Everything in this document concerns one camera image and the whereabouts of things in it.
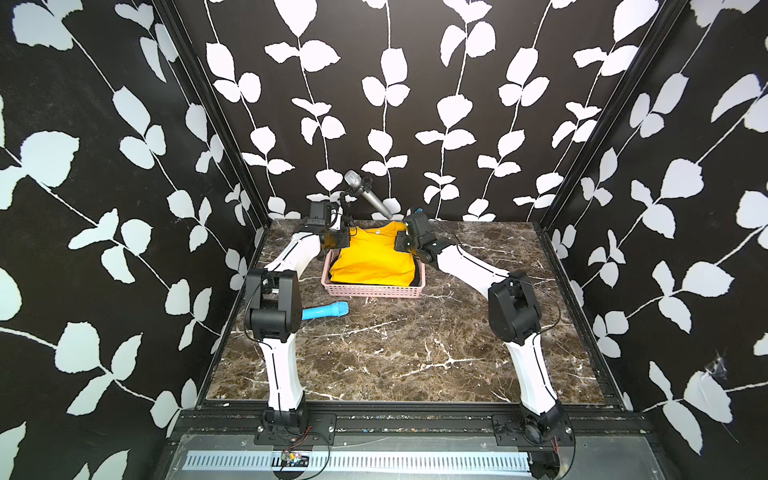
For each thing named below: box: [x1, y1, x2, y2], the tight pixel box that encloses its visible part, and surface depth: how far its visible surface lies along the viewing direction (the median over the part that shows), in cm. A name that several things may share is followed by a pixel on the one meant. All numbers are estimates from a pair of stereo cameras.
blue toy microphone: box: [301, 301, 349, 321], surface depth 95 cm
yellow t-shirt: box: [329, 221, 415, 286], surface depth 98 cm
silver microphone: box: [344, 170, 393, 219], surface depth 101 cm
